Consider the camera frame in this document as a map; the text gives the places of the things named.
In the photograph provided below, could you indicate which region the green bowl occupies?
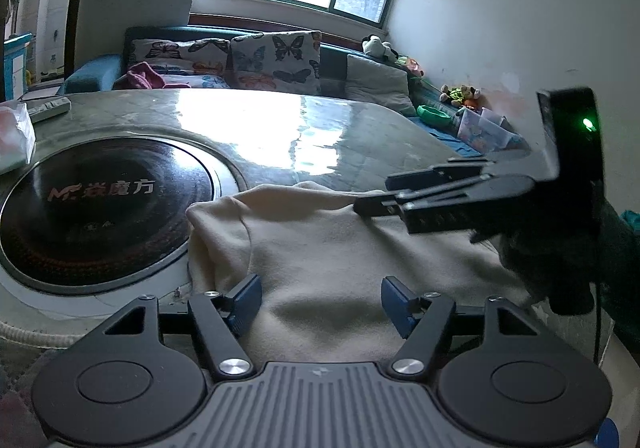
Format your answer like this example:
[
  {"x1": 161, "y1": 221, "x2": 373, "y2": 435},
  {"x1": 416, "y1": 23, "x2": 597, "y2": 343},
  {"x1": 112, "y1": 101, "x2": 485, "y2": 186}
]
[{"x1": 417, "y1": 104, "x2": 454, "y2": 127}]

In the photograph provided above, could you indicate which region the panda plush toy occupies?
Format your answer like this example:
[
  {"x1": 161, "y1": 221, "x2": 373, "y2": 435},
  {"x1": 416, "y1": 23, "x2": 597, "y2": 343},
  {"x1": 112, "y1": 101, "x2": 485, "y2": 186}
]
[{"x1": 362, "y1": 34, "x2": 397, "y2": 63}]

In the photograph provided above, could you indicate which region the clear plastic container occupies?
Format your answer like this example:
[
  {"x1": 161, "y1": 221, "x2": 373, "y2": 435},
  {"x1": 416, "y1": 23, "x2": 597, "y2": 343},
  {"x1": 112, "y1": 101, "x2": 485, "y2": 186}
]
[{"x1": 456, "y1": 106, "x2": 522, "y2": 155}]

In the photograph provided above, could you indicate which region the butterfly print pillow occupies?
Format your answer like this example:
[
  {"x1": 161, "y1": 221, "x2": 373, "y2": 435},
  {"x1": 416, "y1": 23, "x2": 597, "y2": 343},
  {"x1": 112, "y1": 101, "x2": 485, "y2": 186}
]
[
  {"x1": 129, "y1": 38, "x2": 234, "y2": 77},
  {"x1": 229, "y1": 30, "x2": 323, "y2": 97},
  {"x1": 159, "y1": 72, "x2": 232, "y2": 90}
]

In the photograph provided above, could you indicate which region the blue round object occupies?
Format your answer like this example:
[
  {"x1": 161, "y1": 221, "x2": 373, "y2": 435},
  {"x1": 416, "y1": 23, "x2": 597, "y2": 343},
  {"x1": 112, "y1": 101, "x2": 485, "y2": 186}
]
[{"x1": 594, "y1": 417, "x2": 622, "y2": 448}]

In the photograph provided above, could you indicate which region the grey pillow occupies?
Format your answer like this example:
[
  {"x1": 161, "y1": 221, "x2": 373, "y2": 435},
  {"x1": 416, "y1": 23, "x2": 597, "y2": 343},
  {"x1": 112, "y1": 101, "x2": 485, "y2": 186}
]
[{"x1": 343, "y1": 54, "x2": 418, "y2": 119}]

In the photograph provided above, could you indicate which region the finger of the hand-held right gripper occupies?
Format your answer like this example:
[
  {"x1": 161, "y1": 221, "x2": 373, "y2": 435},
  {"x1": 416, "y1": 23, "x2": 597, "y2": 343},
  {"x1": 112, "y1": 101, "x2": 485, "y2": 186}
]
[
  {"x1": 385, "y1": 157, "x2": 497, "y2": 195},
  {"x1": 352, "y1": 174, "x2": 537, "y2": 235}
]

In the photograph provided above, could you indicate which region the brown plush toy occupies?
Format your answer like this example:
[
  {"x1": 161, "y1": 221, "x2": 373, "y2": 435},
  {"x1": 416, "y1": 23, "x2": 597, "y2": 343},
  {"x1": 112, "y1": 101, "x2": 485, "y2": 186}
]
[{"x1": 439, "y1": 84, "x2": 482, "y2": 110}]

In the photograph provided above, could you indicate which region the blue and white box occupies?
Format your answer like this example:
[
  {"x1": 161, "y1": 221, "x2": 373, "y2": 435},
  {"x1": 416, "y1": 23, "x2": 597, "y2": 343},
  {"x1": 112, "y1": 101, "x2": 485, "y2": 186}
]
[{"x1": 2, "y1": 32, "x2": 37, "y2": 102}]

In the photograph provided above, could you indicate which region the white plastic bag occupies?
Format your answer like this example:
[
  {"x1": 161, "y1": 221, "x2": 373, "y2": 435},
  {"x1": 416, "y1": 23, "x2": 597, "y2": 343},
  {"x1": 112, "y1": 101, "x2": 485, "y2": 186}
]
[{"x1": 0, "y1": 100, "x2": 37, "y2": 177}]

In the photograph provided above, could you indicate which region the white wardrobe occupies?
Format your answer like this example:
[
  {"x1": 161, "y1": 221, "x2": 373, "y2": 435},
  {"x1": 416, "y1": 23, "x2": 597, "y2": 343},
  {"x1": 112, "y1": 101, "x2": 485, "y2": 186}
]
[{"x1": 19, "y1": 0, "x2": 69, "y2": 74}]

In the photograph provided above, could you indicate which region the grey remote control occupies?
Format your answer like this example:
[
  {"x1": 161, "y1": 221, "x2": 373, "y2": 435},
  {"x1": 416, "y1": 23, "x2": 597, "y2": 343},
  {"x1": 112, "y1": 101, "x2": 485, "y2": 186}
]
[{"x1": 25, "y1": 96, "x2": 73, "y2": 125}]

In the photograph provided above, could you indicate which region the pink cloth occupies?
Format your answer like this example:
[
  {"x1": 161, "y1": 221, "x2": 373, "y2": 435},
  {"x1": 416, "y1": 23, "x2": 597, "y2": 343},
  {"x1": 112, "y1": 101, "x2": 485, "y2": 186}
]
[{"x1": 112, "y1": 61, "x2": 194, "y2": 91}]

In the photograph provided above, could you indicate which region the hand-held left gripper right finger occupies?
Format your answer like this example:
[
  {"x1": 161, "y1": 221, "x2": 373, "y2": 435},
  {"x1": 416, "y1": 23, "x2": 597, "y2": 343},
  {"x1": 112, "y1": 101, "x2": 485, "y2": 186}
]
[{"x1": 380, "y1": 276, "x2": 547, "y2": 381}]

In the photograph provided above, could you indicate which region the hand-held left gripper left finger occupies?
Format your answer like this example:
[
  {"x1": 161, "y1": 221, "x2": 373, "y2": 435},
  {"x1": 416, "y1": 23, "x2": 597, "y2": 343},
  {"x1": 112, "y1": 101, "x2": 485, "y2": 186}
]
[{"x1": 97, "y1": 273, "x2": 264, "y2": 381}]

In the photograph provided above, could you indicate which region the dark teal sofa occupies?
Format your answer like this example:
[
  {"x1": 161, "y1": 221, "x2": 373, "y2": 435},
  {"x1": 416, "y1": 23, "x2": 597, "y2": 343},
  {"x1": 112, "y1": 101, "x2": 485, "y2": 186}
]
[{"x1": 122, "y1": 25, "x2": 421, "y2": 101}]

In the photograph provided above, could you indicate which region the person's right hand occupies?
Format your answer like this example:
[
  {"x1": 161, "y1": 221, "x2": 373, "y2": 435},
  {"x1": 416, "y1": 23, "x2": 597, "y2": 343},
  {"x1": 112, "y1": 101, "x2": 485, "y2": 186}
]
[{"x1": 469, "y1": 220, "x2": 595, "y2": 317}]

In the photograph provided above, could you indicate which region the round black induction cooktop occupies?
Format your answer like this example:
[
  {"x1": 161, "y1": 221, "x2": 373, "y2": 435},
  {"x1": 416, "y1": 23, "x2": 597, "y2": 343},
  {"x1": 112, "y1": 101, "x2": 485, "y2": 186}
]
[{"x1": 0, "y1": 137, "x2": 242, "y2": 297}]

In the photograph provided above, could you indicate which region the green and pink plush toy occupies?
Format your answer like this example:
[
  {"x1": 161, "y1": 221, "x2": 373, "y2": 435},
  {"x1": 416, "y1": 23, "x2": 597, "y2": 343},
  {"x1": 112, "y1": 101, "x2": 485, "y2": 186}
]
[{"x1": 395, "y1": 55, "x2": 427, "y2": 79}]

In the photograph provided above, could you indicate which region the blue seat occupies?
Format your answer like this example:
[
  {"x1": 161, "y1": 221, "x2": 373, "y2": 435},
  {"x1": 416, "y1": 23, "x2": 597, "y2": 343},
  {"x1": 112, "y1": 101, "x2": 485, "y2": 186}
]
[{"x1": 56, "y1": 54, "x2": 124, "y2": 94}]

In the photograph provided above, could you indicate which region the cream fleece garment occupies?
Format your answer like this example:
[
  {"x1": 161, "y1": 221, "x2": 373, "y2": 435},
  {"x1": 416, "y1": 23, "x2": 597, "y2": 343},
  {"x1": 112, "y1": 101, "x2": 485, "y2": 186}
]
[{"x1": 186, "y1": 180, "x2": 551, "y2": 370}]

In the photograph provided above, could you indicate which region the white ribbed hose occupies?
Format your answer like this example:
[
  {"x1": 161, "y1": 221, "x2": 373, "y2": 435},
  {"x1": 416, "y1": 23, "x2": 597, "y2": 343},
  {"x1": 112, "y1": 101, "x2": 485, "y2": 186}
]
[{"x1": 0, "y1": 319, "x2": 72, "y2": 350}]

